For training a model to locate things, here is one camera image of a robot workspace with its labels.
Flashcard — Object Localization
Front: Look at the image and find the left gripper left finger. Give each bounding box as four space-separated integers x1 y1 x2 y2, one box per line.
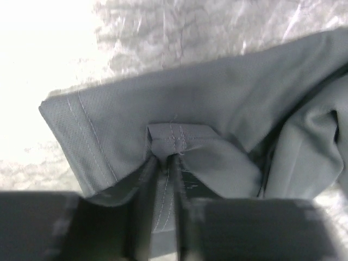
1 157 159 260

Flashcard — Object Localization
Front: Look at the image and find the dark grey t-shirt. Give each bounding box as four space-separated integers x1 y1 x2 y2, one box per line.
39 27 348 241

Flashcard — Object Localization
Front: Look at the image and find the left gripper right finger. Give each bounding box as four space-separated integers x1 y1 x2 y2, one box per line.
170 157 347 260

